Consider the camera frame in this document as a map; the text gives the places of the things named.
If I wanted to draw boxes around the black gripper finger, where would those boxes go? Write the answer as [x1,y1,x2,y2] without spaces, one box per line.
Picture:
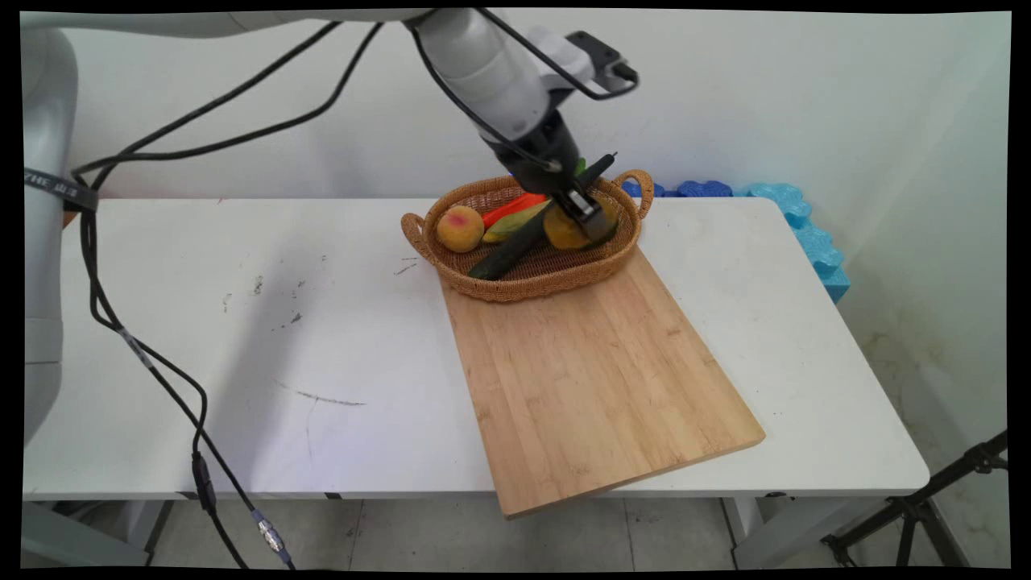
[573,186,611,242]
[553,191,590,231]

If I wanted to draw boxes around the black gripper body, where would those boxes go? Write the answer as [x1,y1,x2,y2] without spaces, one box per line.
[486,108,585,199]

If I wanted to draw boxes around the brown toy potato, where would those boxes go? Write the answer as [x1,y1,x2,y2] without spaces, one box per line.
[543,198,621,251]

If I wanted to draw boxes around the red toy chili pepper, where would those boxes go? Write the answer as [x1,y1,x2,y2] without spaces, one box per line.
[482,192,550,229]

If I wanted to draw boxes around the yellow toy corn cob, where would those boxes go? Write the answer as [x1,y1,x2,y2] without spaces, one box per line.
[482,201,555,245]

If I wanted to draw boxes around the woven wicker basket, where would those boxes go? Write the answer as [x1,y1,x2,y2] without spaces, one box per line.
[401,168,655,304]

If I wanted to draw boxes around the dark green toy cucumber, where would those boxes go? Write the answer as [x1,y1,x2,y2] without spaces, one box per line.
[469,152,619,282]

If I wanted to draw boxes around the toy peach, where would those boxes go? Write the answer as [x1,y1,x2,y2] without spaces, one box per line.
[437,205,486,254]

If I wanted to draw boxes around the bamboo cutting board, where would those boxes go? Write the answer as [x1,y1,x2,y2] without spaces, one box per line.
[441,245,767,517]

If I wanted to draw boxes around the light blue foam mat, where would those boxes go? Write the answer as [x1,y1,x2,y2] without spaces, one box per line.
[746,182,852,305]

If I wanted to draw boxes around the grey table leg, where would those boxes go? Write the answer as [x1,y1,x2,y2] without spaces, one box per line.
[721,493,891,570]
[20,499,172,570]

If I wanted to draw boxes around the black tripod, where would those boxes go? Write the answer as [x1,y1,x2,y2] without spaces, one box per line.
[822,430,1009,570]

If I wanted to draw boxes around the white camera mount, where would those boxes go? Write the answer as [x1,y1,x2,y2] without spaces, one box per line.
[525,24,598,91]

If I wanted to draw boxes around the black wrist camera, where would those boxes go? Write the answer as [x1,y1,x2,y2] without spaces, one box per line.
[564,31,642,88]

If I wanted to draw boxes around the black cable with silver connector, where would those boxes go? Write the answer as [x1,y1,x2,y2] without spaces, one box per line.
[71,8,641,570]

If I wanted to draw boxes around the black cable strap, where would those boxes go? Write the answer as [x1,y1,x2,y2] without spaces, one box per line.
[24,167,99,213]

